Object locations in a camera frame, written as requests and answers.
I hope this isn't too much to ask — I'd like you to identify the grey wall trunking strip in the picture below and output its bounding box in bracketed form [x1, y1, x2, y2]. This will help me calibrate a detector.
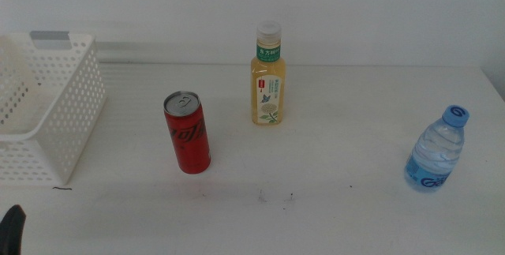
[29, 30, 258, 65]

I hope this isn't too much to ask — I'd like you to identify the white perforated plastic basket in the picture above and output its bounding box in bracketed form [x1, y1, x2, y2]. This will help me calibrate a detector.
[0, 30, 107, 187]

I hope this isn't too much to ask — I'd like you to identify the red cola can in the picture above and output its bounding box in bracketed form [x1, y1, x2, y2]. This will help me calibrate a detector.
[163, 90, 212, 175]

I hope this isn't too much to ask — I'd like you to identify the blue capped water bottle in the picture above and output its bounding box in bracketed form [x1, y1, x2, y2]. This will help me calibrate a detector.
[403, 104, 471, 193]

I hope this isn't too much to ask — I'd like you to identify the yellow tea bottle green label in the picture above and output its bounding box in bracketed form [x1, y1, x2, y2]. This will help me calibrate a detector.
[250, 21, 287, 126]

